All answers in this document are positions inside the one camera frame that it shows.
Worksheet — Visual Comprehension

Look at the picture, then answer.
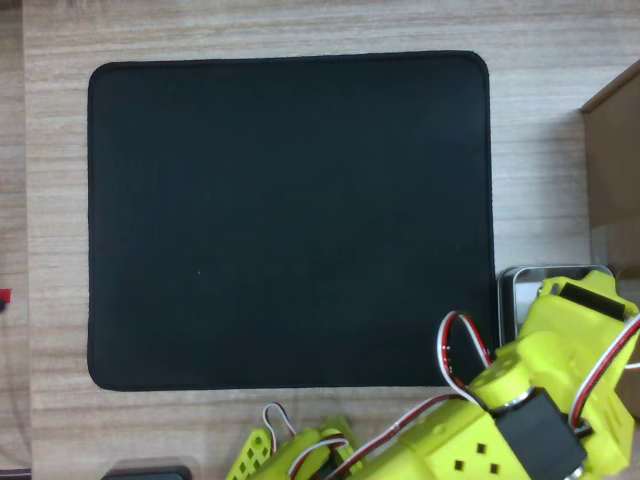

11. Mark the square metal tin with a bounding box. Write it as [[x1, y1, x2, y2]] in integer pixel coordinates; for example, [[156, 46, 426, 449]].
[[496, 264, 615, 349]]

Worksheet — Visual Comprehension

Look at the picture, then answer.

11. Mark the brown cardboard box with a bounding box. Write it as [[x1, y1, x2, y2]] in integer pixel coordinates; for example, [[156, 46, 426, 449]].
[[580, 59, 640, 422]]

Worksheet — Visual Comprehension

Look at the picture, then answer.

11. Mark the black rectangular mat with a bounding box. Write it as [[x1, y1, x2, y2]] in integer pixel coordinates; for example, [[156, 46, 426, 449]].
[[86, 49, 500, 393]]

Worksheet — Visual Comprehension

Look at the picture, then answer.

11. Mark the black plastic box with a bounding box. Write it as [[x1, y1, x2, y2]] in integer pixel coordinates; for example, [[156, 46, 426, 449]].
[[101, 464, 195, 480]]

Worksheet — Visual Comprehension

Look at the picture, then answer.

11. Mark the white red black servo cable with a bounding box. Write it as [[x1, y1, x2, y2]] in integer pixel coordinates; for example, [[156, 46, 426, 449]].
[[261, 403, 351, 477], [349, 310, 495, 469], [568, 313, 640, 432]]

